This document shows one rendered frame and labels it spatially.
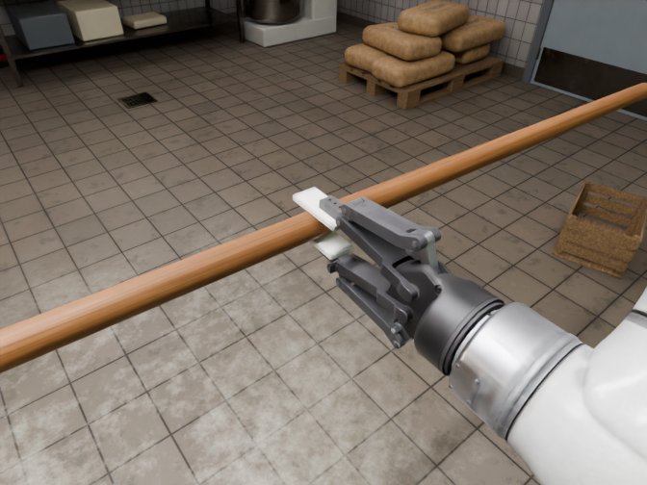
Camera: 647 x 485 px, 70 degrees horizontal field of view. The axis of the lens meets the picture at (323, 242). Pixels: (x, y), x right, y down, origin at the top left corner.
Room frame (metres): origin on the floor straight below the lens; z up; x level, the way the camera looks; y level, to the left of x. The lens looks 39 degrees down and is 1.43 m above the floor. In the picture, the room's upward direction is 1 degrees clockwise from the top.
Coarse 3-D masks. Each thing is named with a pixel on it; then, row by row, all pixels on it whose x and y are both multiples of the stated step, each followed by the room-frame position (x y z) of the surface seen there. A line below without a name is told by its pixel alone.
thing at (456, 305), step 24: (408, 264) 0.30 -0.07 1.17; (432, 288) 0.27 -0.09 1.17; (456, 288) 0.26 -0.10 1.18; (480, 288) 0.27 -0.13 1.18; (432, 312) 0.24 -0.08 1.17; (456, 312) 0.24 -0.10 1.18; (480, 312) 0.24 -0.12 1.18; (432, 336) 0.23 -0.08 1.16; (456, 336) 0.22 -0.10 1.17; (432, 360) 0.23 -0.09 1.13
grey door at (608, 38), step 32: (544, 0) 4.04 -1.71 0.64; (576, 0) 3.86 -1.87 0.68; (608, 0) 3.68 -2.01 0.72; (640, 0) 3.52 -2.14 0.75; (544, 32) 4.00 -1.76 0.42; (576, 32) 3.80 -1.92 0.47; (608, 32) 3.62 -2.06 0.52; (640, 32) 3.46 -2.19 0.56; (544, 64) 3.93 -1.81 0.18; (576, 64) 3.74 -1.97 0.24; (608, 64) 3.55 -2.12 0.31; (640, 64) 3.40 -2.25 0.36; (576, 96) 3.67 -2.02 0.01
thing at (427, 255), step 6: (426, 234) 0.29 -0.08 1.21; (432, 234) 0.29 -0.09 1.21; (432, 240) 0.29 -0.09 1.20; (432, 246) 0.29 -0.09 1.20; (408, 252) 0.29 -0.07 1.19; (414, 252) 0.29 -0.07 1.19; (420, 252) 0.29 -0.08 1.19; (426, 252) 0.29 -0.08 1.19; (432, 252) 0.29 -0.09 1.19; (420, 258) 0.29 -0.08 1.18; (426, 258) 0.29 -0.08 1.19; (432, 258) 0.28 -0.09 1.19; (432, 264) 0.28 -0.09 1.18; (438, 270) 0.28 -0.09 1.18
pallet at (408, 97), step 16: (464, 64) 4.01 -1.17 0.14; (480, 64) 4.02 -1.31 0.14; (496, 64) 4.08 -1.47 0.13; (352, 80) 3.99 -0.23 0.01; (368, 80) 3.73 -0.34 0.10; (432, 80) 3.64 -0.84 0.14; (448, 80) 3.68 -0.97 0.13; (480, 80) 4.00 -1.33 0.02; (400, 96) 3.45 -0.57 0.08; (416, 96) 3.46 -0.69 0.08; (432, 96) 3.61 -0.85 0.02
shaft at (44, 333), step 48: (624, 96) 0.81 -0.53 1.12; (480, 144) 0.58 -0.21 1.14; (528, 144) 0.61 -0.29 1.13; (384, 192) 0.44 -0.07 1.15; (240, 240) 0.34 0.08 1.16; (288, 240) 0.36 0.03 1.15; (144, 288) 0.27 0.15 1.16; (192, 288) 0.29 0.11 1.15; (0, 336) 0.22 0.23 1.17; (48, 336) 0.22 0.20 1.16
